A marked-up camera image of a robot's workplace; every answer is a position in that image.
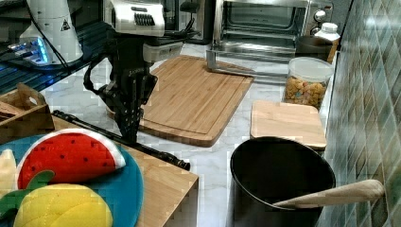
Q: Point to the blue plate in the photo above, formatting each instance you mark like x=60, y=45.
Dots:
x=122, y=190

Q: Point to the wooden spoon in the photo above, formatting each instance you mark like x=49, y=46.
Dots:
x=368, y=190

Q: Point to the cream plush food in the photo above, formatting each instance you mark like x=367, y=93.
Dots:
x=7, y=171

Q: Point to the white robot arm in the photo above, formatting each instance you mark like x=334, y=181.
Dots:
x=142, y=20

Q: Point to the teal canister with wooden lid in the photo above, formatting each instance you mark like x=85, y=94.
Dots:
x=296, y=122

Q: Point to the stainless toaster oven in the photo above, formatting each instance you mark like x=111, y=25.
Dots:
x=263, y=30

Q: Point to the plush watermelon slice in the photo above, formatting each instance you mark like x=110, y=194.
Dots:
x=74, y=155

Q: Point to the wooden drawer cabinet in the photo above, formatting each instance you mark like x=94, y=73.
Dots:
x=170, y=193

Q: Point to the clear cereal jar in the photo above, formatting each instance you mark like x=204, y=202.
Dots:
x=307, y=81

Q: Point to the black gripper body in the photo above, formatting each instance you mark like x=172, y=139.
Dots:
x=131, y=82

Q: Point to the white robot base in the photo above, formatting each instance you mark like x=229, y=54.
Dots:
x=51, y=38

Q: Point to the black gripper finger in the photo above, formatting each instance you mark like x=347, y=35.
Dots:
x=120, y=116
x=132, y=120

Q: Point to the yellow plush lemon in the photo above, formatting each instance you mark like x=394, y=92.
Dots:
x=63, y=205

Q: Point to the bamboo cutting board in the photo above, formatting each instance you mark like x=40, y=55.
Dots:
x=191, y=104

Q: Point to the white-capped orange bottle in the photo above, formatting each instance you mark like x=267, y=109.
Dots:
x=329, y=31

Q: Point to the black utensil holder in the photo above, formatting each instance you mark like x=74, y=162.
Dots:
x=266, y=170

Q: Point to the wooden tea organizer box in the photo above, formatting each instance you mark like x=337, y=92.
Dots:
x=24, y=112

